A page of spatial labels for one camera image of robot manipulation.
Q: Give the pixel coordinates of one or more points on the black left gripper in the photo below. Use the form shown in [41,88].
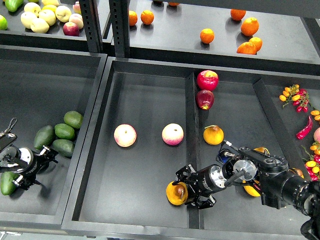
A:
[32,164]

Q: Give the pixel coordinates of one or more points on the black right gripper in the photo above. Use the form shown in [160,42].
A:
[208,180]

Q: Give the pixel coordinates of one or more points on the yellow pear brown stem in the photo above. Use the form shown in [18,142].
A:
[177,194]

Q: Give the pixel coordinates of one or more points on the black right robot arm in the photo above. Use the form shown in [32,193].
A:
[277,184]

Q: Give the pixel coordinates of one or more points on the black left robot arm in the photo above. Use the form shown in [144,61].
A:
[9,154]

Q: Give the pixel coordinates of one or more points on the lone green avocado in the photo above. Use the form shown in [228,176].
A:
[7,187]

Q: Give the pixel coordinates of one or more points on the green avocado middle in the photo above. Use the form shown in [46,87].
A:
[64,131]

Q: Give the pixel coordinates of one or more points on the pink yellow apple right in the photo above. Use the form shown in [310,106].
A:
[172,134]

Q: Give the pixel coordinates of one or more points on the pink yellow apple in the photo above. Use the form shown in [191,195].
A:
[172,134]
[125,135]

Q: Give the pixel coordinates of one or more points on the black left tray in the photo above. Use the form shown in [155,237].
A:
[38,86]

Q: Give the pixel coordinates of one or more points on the black centre divided tray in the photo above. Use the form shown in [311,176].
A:
[120,192]

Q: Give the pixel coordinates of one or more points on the pink yellow apple left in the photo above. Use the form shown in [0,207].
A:
[125,135]

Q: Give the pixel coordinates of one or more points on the dark red apple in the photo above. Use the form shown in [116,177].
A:
[205,99]

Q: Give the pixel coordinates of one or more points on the bright red apple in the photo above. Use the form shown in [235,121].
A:
[207,80]

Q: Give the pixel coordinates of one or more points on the red chili pepper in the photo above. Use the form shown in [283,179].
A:
[306,130]

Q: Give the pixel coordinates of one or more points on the cherry tomato bunch lower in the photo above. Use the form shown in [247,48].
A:
[312,162]

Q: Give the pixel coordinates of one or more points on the cherry tomato bunch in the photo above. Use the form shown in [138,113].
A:
[296,96]
[312,162]

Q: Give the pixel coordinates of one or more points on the peach at right edge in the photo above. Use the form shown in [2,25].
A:
[316,135]

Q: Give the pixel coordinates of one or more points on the cherry tomato bunch upper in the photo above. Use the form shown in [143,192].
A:
[296,96]

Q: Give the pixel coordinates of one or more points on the orange tomatoes right edge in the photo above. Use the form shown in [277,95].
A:
[315,114]

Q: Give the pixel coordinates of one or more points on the pale yellow apple front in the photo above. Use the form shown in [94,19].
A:
[39,25]

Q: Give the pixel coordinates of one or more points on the pale yellow apple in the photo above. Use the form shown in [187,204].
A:
[39,25]
[48,15]
[63,13]
[26,19]

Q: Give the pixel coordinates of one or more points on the red apple on shelf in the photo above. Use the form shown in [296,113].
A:
[71,29]

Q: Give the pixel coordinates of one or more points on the lime green fruit edge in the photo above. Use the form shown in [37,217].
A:
[3,23]

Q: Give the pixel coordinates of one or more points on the orange lower right front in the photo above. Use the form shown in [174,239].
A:
[247,48]

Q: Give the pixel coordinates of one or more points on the pale yellow apple left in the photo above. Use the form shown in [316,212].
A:
[26,19]

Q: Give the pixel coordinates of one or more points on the orange middle shelf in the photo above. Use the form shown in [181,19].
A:
[207,35]

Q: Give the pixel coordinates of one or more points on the pale yellow apple centre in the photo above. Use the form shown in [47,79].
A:
[48,15]

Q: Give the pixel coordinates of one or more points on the pink peach on shelf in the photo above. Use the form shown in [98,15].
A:
[77,19]

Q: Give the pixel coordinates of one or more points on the pale yellow apple right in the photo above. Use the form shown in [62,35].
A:
[63,13]

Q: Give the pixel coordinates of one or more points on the orange lower right back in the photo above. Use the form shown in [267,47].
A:
[257,42]

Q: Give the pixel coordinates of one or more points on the green mango top left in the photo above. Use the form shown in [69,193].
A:
[13,5]

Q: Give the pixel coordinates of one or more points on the black shelf post left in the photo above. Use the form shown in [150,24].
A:
[90,16]

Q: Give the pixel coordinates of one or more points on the black shelf post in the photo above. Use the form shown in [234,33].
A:
[119,16]
[90,16]

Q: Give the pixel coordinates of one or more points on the black shelf post right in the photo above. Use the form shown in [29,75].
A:
[119,16]

